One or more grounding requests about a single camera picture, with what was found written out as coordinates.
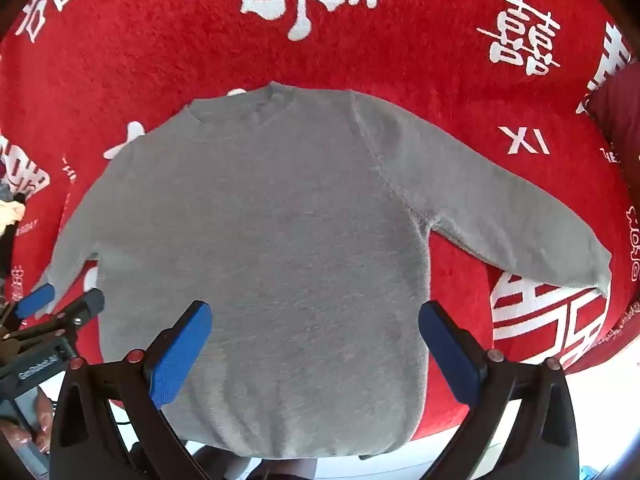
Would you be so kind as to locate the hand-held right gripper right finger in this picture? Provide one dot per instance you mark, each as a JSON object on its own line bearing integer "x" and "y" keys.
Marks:
{"x": 450, "y": 355}

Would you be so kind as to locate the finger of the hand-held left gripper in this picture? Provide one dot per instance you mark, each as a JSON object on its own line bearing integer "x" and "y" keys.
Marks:
{"x": 85, "y": 307}
{"x": 37, "y": 301}

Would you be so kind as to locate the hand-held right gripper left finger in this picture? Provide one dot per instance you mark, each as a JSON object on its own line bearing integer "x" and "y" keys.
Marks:
{"x": 180, "y": 355}

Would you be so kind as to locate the grey knit sweater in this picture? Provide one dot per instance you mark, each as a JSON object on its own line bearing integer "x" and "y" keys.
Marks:
{"x": 280, "y": 240}

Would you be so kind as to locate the pile of mixed clothes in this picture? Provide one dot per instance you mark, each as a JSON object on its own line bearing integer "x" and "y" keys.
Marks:
{"x": 9, "y": 215}

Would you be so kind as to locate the person's left hand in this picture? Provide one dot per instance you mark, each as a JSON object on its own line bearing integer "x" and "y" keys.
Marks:
{"x": 44, "y": 420}

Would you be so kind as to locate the dark red cloth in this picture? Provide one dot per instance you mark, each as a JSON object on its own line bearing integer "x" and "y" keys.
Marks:
{"x": 617, "y": 105}

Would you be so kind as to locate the red printed blanket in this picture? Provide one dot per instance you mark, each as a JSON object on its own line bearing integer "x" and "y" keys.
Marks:
{"x": 400, "y": 35}

